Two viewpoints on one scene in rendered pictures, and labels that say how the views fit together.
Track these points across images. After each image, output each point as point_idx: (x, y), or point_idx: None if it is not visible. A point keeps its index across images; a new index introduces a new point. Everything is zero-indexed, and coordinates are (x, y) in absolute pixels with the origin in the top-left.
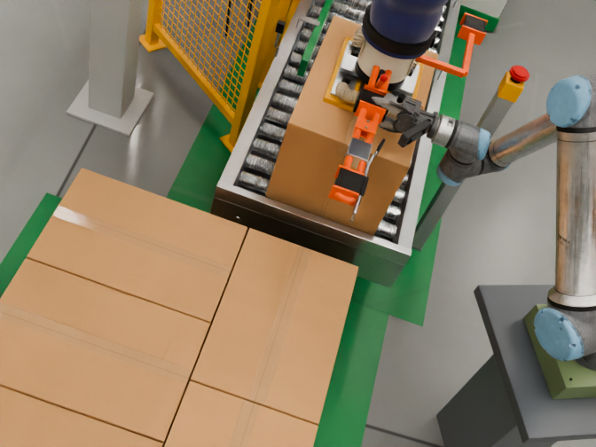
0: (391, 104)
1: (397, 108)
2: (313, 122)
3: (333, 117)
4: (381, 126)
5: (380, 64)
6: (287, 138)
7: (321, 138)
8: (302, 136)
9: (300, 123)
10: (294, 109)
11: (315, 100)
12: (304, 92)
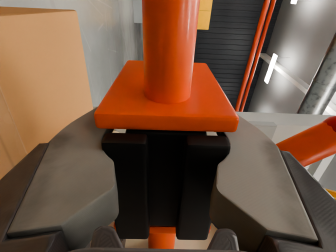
0: (290, 157)
1: (303, 204)
2: (60, 46)
3: (50, 107)
4: (51, 151)
5: (177, 247)
6: (22, 7)
7: (14, 11)
8: (30, 9)
9: (69, 21)
10: (84, 56)
11: (81, 111)
12: (91, 109)
